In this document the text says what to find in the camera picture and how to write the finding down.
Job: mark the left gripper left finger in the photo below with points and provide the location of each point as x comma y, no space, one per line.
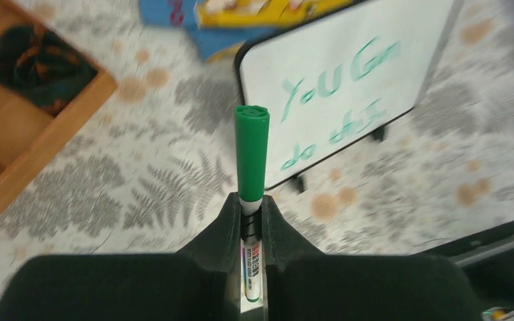
200,281

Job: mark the green marker cap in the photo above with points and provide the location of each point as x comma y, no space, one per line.
251,137

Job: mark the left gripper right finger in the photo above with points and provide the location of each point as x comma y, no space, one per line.
303,283

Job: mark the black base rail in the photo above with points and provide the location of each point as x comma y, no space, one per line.
487,259

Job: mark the floral table cloth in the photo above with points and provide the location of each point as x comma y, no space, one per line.
154,165

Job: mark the small whiteboard black frame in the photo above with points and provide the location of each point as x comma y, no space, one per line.
330,82

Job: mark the blue cartoon cloth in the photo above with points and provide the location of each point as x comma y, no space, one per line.
219,28

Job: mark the green whiteboard marker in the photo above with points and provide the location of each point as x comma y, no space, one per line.
251,236

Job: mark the dark rolled fabric right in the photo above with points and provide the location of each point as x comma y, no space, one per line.
42,68

